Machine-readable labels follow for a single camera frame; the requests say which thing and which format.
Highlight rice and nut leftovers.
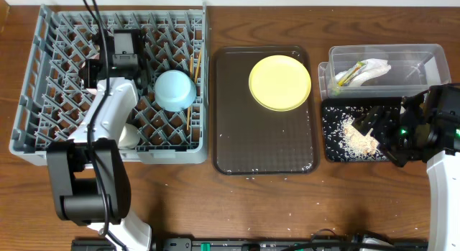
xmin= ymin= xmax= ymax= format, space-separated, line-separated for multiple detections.
xmin=322 ymin=106 xmax=387 ymax=162

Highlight white paper napkin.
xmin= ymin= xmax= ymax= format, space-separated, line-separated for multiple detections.
xmin=334 ymin=58 xmax=392 ymax=87

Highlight green snack wrapper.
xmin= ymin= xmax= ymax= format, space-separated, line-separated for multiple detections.
xmin=336 ymin=61 xmax=367 ymax=86

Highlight light blue bowl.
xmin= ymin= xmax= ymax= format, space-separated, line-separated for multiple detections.
xmin=154 ymin=70 xmax=197 ymax=112

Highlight white cup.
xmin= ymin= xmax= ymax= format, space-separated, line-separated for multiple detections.
xmin=118 ymin=124 xmax=141 ymax=150

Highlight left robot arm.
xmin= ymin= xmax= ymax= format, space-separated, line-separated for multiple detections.
xmin=46 ymin=29 xmax=152 ymax=250

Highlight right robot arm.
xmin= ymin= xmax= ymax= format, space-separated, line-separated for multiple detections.
xmin=352 ymin=83 xmax=459 ymax=250

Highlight black waste tray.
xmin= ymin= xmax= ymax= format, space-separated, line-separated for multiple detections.
xmin=321 ymin=97 xmax=424 ymax=162

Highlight grey dishwasher rack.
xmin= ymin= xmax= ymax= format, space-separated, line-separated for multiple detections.
xmin=9 ymin=6 xmax=209 ymax=165

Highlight clear plastic bin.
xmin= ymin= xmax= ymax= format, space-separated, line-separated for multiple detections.
xmin=318 ymin=44 xmax=451 ymax=100

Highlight yellow plate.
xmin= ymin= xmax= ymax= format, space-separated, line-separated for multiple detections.
xmin=248 ymin=55 xmax=312 ymax=112

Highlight dark brown serving tray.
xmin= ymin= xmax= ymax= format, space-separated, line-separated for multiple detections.
xmin=212 ymin=45 xmax=320 ymax=175

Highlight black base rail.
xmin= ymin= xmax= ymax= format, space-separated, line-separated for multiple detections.
xmin=70 ymin=229 xmax=431 ymax=251

